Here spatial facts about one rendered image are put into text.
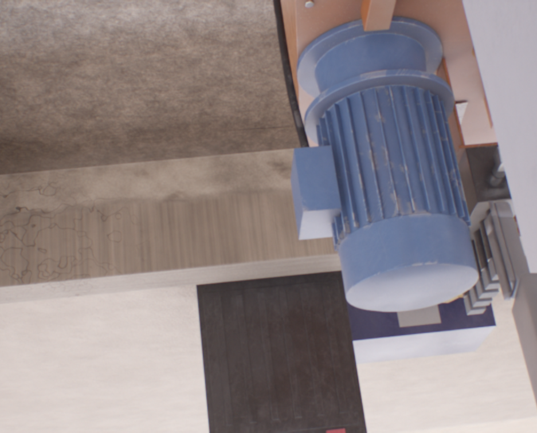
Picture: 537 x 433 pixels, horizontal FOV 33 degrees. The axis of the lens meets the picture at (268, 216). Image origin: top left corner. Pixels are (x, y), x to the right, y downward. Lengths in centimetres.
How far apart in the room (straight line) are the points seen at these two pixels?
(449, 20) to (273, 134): 155
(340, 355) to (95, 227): 91
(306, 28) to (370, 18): 12
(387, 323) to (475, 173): 206
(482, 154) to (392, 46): 23
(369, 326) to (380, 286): 217
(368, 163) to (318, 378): 174
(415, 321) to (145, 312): 103
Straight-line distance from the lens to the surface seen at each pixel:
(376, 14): 142
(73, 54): 257
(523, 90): 74
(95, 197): 307
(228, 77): 270
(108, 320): 353
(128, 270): 295
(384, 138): 140
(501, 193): 152
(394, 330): 353
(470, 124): 186
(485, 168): 153
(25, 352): 387
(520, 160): 75
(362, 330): 351
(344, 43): 151
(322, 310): 314
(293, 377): 306
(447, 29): 156
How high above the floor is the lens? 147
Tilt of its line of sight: 24 degrees down
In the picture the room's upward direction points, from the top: 173 degrees clockwise
